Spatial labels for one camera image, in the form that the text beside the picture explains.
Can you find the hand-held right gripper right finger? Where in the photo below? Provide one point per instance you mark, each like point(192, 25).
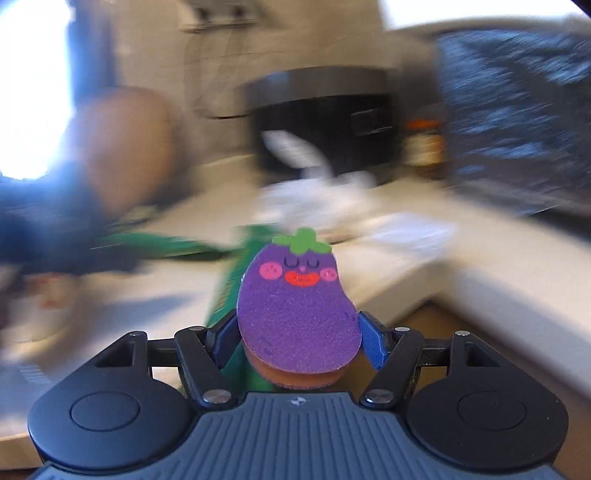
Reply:
point(375, 342)

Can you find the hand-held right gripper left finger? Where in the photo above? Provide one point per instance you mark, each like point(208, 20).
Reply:
point(226, 340)

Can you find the purple eggplant sponge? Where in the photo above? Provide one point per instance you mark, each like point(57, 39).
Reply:
point(300, 314)

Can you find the green snack packet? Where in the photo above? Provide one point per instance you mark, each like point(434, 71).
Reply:
point(171, 245)
point(231, 286)

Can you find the clear plastic bag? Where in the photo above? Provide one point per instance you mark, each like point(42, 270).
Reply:
point(314, 198)

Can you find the small brown jar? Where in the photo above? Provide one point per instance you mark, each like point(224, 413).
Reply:
point(424, 143)

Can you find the black electric cooking pot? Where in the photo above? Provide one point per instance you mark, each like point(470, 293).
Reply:
point(51, 221)

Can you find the round wooden cutting board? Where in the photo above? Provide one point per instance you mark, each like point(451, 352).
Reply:
point(134, 143)

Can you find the dark rice cooker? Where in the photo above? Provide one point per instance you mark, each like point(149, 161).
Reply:
point(323, 106)

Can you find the black plastic bag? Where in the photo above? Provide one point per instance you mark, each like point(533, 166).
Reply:
point(512, 120)

